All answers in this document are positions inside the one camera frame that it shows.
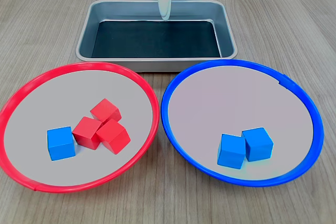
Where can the red-rimmed white plate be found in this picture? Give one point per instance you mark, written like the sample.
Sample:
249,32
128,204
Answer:
39,103

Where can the black tray mat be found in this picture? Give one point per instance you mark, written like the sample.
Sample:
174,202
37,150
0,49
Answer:
157,40

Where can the blue cube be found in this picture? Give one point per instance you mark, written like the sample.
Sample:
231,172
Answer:
60,144
258,145
231,153

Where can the red cube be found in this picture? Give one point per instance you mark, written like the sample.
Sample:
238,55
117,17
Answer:
114,137
85,133
106,110

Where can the steel tray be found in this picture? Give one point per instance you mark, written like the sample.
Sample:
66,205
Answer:
85,45

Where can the blue-rimmed white plate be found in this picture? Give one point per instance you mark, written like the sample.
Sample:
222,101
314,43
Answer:
236,98

